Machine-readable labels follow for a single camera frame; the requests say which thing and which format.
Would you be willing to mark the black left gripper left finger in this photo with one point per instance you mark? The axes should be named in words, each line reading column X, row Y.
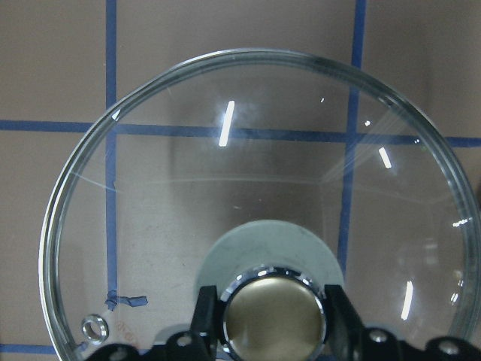
column 199, row 342

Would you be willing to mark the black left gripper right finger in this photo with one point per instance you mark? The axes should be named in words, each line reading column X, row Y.
column 350, row 339

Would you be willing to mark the glass pot lid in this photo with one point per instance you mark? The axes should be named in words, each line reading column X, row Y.
column 268, row 174

